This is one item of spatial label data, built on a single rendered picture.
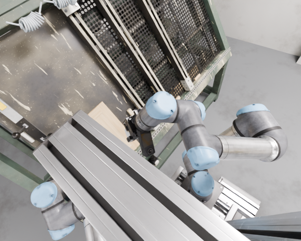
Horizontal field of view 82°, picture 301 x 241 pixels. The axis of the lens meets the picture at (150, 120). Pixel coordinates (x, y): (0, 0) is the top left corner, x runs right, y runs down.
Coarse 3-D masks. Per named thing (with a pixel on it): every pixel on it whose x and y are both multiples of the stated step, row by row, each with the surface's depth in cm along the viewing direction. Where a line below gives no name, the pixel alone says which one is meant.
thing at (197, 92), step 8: (216, 56) 190; (224, 64) 192; (216, 72) 187; (208, 80) 181; (200, 88) 176; (184, 96) 166; (192, 96) 171; (168, 128) 160; (160, 136) 156; (136, 152) 144
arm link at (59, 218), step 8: (48, 208) 58; (56, 208) 59; (64, 208) 59; (48, 216) 58; (56, 216) 58; (64, 216) 58; (72, 216) 58; (48, 224) 58; (56, 224) 57; (64, 224) 58; (72, 224) 60; (56, 232) 57; (64, 232) 58
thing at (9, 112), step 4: (0, 100) 92; (4, 104) 93; (8, 104) 97; (8, 108) 94; (12, 108) 97; (4, 112) 94; (8, 112) 95; (12, 112) 96; (16, 112) 97; (8, 116) 95; (12, 116) 96; (16, 116) 97; (20, 116) 98; (12, 120) 96; (16, 120) 97; (28, 120) 103; (32, 124) 103
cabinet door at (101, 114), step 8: (104, 104) 126; (96, 112) 124; (104, 112) 127; (96, 120) 125; (104, 120) 128; (112, 120) 131; (112, 128) 133; (120, 128) 136; (120, 136) 137; (128, 144) 142; (136, 144) 146
